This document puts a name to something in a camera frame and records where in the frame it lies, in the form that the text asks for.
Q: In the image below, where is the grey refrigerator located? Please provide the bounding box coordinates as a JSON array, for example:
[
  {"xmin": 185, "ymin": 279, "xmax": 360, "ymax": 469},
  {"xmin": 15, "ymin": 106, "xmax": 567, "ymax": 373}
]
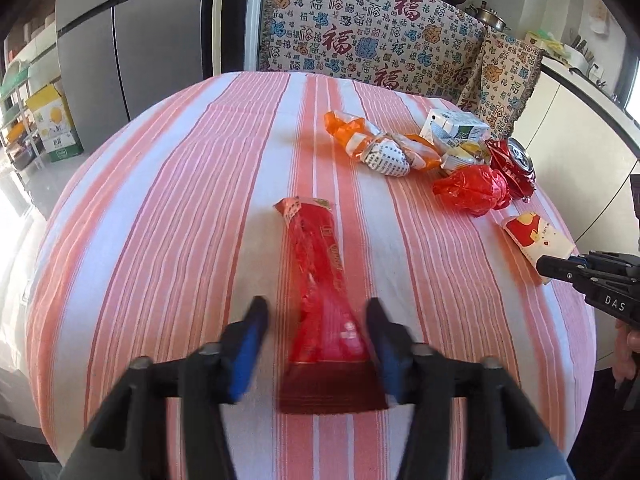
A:
[{"xmin": 55, "ymin": 0, "xmax": 216, "ymax": 126}]

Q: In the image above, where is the white green milk carton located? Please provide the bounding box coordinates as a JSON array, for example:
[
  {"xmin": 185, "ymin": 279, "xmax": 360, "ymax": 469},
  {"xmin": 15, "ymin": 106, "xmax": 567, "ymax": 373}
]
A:
[{"xmin": 419, "ymin": 108, "xmax": 491, "ymax": 153}]

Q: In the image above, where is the kitchen window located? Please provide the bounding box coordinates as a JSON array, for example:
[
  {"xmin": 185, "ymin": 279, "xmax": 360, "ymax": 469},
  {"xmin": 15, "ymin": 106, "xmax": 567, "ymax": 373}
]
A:
[{"xmin": 622, "ymin": 25, "xmax": 640, "ymax": 126}]

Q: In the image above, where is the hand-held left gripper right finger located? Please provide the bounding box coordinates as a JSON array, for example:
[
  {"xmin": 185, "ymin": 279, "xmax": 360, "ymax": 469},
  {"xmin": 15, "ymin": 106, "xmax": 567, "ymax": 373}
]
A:
[{"xmin": 365, "ymin": 297, "xmax": 576, "ymax": 480}]

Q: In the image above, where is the small printed blanket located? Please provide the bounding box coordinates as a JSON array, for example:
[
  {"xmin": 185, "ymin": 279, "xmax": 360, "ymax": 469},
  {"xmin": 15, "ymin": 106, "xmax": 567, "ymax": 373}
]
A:
[{"xmin": 457, "ymin": 27, "xmax": 543, "ymax": 136}]

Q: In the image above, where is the crushed red soda can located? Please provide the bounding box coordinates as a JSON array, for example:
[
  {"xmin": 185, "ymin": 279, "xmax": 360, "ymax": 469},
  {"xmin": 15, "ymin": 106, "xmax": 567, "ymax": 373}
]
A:
[{"xmin": 487, "ymin": 137, "xmax": 537, "ymax": 201}]

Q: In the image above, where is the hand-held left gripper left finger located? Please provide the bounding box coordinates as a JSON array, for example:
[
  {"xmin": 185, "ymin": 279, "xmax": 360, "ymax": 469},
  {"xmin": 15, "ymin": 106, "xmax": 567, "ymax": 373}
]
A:
[{"xmin": 60, "ymin": 296, "xmax": 271, "ymax": 480}]

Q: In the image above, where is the green plastic rack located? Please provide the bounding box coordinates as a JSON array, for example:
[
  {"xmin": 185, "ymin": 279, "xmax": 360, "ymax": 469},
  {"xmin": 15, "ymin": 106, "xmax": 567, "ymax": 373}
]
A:
[{"xmin": 0, "ymin": 55, "xmax": 56, "ymax": 171}]

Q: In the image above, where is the yellow white cardboard box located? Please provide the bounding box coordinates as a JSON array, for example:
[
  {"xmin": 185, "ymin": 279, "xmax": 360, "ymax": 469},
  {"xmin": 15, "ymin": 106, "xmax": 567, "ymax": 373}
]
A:
[{"xmin": 25, "ymin": 84, "xmax": 85, "ymax": 163}]

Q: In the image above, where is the yellow white rice cracker packet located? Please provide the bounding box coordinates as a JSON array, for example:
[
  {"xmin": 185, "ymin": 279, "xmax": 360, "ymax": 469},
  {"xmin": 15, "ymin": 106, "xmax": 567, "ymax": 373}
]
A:
[{"xmin": 440, "ymin": 142, "xmax": 493, "ymax": 171}]

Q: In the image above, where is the white red snack packet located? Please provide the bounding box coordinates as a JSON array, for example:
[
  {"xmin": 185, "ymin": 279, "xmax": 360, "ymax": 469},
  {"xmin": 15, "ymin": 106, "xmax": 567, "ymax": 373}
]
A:
[{"xmin": 500, "ymin": 211, "xmax": 575, "ymax": 286}]

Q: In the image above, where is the large printed blanket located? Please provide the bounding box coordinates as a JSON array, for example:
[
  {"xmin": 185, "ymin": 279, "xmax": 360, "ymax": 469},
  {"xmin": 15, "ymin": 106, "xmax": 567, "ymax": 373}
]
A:
[{"xmin": 257, "ymin": 0, "xmax": 488, "ymax": 106}]

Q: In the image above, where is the knotted orange white wrapper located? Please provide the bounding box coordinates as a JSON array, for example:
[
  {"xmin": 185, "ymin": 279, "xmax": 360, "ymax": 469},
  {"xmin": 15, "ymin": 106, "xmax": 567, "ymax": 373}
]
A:
[{"xmin": 324, "ymin": 110, "xmax": 443, "ymax": 178}]

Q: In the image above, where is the long red wrapper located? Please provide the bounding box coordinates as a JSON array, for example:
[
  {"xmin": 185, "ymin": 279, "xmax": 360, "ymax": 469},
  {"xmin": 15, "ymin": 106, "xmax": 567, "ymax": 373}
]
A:
[{"xmin": 272, "ymin": 196, "xmax": 388, "ymax": 413}]

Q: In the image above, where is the person's right hand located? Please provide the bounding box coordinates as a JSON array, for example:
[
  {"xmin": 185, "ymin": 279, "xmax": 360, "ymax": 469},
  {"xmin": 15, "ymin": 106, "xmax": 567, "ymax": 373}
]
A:
[{"xmin": 614, "ymin": 321, "xmax": 640, "ymax": 383}]

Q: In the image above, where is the white kitchen counter cabinet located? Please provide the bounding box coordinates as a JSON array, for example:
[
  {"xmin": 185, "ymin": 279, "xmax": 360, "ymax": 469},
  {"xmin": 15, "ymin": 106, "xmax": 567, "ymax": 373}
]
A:
[{"xmin": 510, "ymin": 55, "xmax": 640, "ymax": 241}]

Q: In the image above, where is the white knife block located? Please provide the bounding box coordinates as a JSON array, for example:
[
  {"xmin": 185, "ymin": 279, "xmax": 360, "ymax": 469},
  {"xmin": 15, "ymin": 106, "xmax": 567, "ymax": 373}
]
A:
[{"xmin": 565, "ymin": 35, "xmax": 597, "ymax": 73}]

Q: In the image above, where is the steel pot with lid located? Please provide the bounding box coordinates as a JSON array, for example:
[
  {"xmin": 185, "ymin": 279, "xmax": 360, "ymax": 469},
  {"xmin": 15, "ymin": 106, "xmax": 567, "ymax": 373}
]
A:
[{"xmin": 465, "ymin": 0, "xmax": 511, "ymax": 33}]

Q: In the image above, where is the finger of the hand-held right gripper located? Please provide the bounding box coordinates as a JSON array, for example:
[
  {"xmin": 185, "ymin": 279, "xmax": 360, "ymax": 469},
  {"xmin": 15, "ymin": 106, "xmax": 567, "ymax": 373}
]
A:
[
  {"xmin": 575, "ymin": 252, "xmax": 640, "ymax": 281},
  {"xmin": 537, "ymin": 256, "xmax": 591, "ymax": 286}
]

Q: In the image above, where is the striped pink tablecloth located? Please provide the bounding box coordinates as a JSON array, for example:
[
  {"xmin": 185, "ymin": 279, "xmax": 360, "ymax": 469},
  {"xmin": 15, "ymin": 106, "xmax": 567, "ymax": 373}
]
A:
[{"xmin": 25, "ymin": 71, "xmax": 598, "ymax": 480}]

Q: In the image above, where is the crumpled red cellophane wrapper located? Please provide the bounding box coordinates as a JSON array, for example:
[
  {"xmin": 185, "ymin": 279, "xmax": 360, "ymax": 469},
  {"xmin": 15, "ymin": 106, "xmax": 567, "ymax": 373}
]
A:
[{"xmin": 432, "ymin": 164, "xmax": 513, "ymax": 218}]

